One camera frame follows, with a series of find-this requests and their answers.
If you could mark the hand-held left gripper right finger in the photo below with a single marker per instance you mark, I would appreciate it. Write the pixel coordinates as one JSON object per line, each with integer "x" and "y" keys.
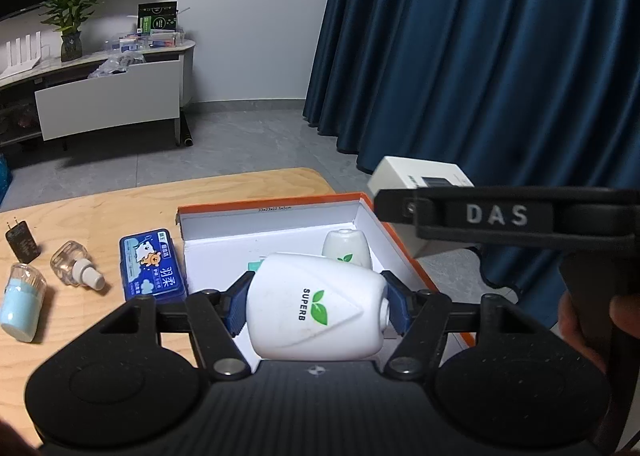
{"x": 397, "y": 306}

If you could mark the teal cartoon bandage box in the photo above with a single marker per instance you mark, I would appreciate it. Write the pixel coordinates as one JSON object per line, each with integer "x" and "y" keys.
{"x": 256, "y": 266}

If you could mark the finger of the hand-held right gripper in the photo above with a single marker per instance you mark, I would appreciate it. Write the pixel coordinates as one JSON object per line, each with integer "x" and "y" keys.
{"x": 395, "y": 206}

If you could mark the blue bag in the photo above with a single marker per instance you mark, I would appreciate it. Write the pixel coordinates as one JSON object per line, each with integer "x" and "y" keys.
{"x": 4, "y": 181}

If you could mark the green black box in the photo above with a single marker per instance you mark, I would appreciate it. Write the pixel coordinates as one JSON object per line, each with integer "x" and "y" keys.
{"x": 157, "y": 16}

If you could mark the white router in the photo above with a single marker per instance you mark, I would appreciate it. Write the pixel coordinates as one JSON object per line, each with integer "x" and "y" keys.
{"x": 22, "y": 56}

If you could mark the clear refill bottle white cap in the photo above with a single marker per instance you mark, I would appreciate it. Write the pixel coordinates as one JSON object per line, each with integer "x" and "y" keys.
{"x": 70, "y": 261}

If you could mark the white mosquito repellent heater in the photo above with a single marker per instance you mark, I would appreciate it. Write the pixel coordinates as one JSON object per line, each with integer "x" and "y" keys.
{"x": 310, "y": 306}
{"x": 345, "y": 246}

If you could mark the light blue capped bottle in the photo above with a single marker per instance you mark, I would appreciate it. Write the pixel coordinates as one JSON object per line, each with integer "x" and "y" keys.
{"x": 20, "y": 306}

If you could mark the green plant in dark vase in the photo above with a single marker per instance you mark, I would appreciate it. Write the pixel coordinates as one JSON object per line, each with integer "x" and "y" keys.
{"x": 71, "y": 43}

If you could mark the pile of small boxes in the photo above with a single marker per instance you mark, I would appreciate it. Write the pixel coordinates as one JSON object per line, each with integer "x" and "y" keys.
{"x": 160, "y": 38}

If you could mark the blue tissue packet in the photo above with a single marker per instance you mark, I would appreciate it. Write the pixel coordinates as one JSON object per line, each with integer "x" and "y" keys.
{"x": 150, "y": 266}

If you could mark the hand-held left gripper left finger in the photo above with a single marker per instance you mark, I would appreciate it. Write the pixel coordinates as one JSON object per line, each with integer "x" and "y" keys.
{"x": 235, "y": 308}

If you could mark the white tv cabinet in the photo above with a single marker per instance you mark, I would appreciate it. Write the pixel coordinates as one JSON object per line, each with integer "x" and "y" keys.
{"x": 110, "y": 96}

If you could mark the blue curtain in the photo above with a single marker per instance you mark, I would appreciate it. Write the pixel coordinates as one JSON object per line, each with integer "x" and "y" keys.
{"x": 450, "y": 61}

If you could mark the black plug adapter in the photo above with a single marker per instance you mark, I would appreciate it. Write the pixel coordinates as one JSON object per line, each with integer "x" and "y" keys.
{"x": 22, "y": 243}

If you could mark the orange-rimmed white cardboard box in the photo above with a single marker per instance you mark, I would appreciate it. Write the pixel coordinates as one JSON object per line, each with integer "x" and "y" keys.
{"x": 300, "y": 231}

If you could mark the clear plastic bag with items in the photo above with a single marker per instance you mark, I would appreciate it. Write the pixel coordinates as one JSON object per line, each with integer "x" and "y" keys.
{"x": 115, "y": 65}

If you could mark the person's right hand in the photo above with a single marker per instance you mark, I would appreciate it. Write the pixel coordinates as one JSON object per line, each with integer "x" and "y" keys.
{"x": 572, "y": 326}

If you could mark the white charger box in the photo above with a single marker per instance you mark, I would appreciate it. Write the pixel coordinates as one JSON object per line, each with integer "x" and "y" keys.
{"x": 415, "y": 171}

